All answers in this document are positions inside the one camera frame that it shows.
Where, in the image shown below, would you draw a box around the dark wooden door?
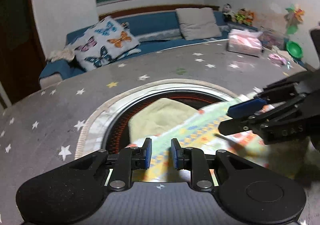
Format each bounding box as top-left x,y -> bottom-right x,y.
1,0 -> 46,109

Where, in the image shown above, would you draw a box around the colourful patterned child's garment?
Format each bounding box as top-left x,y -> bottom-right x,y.
133,95 -> 309,182

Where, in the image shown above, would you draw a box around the green plastic bowl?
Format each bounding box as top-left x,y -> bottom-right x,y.
286,40 -> 303,59

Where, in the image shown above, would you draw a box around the round black table hotplate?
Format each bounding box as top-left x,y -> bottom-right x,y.
102,87 -> 232,153

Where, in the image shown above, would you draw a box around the butterfly print pillow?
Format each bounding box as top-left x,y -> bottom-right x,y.
68,16 -> 140,71

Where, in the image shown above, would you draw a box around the yellow orange plush toys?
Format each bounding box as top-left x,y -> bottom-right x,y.
235,8 -> 254,26

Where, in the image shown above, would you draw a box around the panda plush toy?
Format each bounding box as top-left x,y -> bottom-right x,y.
222,3 -> 236,23

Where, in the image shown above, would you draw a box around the colourful pinwheel toy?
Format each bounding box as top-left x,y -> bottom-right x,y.
284,4 -> 305,35

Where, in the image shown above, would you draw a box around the pink tissue pack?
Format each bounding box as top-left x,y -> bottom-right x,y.
227,29 -> 263,57

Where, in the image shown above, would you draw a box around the pink hair tie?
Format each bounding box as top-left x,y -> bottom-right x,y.
267,53 -> 288,66

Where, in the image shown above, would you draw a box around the clear toy storage box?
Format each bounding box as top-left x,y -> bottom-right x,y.
259,29 -> 289,50

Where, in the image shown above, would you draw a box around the grey star-patterned table cover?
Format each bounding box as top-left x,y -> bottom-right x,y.
1,42 -> 301,224

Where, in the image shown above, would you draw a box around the blue sofa bench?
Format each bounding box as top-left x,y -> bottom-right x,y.
39,10 -> 257,88

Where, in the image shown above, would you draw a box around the grey plain cushion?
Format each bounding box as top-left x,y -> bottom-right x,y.
175,7 -> 222,40

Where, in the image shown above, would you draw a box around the cream cloth on sofa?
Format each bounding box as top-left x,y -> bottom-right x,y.
47,48 -> 75,62

